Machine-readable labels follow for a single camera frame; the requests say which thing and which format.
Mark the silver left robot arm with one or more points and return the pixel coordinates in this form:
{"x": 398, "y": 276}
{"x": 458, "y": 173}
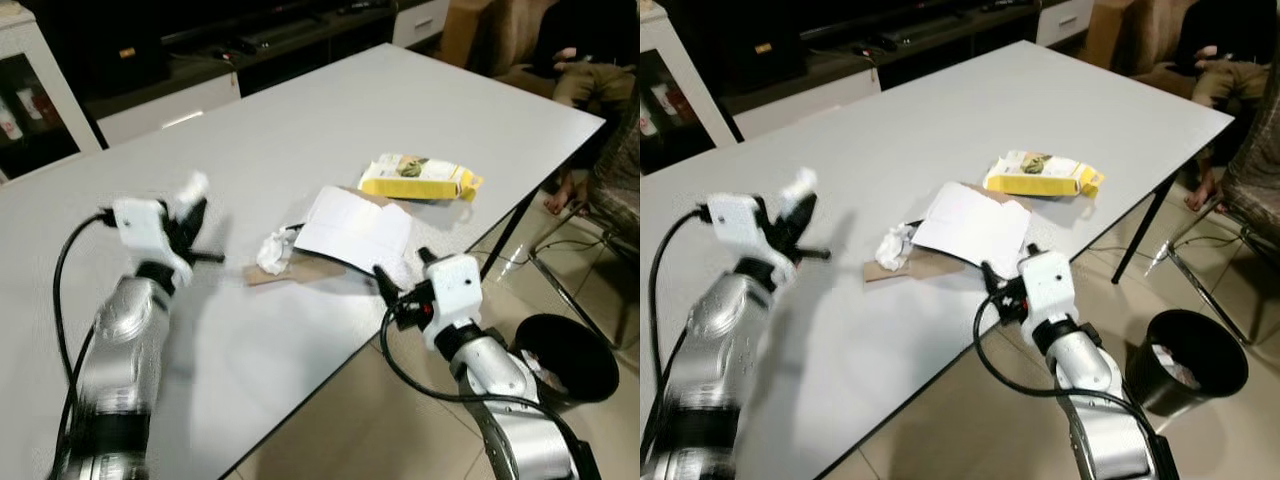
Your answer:
{"x": 722, "y": 335}
{"x": 118, "y": 340}

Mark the small white tissue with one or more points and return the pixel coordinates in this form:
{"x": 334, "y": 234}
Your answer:
{"x": 799, "y": 184}
{"x": 192, "y": 186}

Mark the white paper sheet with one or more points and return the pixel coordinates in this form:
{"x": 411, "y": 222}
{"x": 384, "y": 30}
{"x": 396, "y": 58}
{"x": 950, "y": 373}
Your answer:
{"x": 975, "y": 222}
{"x": 355, "y": 228}

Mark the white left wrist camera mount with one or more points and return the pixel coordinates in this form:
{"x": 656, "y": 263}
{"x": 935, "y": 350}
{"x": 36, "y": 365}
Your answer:
{"x": 142, "y": 228}
{"x": 735, "y": 225}

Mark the yellow snack package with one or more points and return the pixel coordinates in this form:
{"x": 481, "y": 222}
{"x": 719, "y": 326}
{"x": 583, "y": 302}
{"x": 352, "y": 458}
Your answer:
{"x": 1040, "y": 178}
{"x": 420, "y": 182}

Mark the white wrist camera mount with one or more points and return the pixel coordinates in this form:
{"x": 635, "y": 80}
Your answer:
{"x": 142, "y": 228}
{"x": 735, "y": 225}
{"x": 455, "y": 290}
{"x": 1050, "y": 285}

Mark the seated person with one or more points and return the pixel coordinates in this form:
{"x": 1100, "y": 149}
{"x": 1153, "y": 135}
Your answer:
{"x": 590, "y": 85}
{"x": 1230, "y": 85}

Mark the low white media cabinet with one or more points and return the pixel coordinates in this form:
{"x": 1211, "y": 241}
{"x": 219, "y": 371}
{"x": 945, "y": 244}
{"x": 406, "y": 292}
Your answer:
{"x": 170, "y": 105}
{"x": 800, "y": 100}

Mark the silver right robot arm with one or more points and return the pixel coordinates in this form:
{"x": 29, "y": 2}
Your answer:
{"x": 500, "y": 385}
{"x": 1095, "y": 380}

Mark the patterned chair with metal legs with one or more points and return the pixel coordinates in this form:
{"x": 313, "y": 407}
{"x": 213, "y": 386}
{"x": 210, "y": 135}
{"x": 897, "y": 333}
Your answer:
{"x": 1255, "y": 180}
{"x": 615, "y": 180}

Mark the white trash inside bin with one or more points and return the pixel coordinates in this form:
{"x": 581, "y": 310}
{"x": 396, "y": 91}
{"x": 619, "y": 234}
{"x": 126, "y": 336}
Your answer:
{"x": 545, "y": 372}
{"x": 1175, "y": 365}

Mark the large crumpled white tissue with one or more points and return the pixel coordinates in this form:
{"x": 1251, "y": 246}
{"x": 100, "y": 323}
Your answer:
{"x": 895, "y": 246}
{"x": 273, "y": 253}

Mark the white glass door cabinet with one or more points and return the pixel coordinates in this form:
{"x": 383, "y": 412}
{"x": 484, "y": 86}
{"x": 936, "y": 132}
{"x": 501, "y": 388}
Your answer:
{"x": 690, "y": 70}
{"x": 40, "y": 60}

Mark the black rubbish bin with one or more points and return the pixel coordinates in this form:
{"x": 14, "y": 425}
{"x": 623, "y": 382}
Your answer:
{"x": 590, "y": 365}
{"x": 1215, "y": 355}

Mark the brown cardboard piece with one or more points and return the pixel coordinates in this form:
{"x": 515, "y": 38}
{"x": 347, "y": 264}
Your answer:
{"x": 930, "y": 266}
{"x": 310, "y": 270}

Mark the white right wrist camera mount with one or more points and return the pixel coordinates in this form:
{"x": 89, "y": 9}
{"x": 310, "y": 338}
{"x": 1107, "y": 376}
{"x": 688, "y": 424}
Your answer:
{"x": 455, "y": 290}
{"x": 1050, "y": 285}

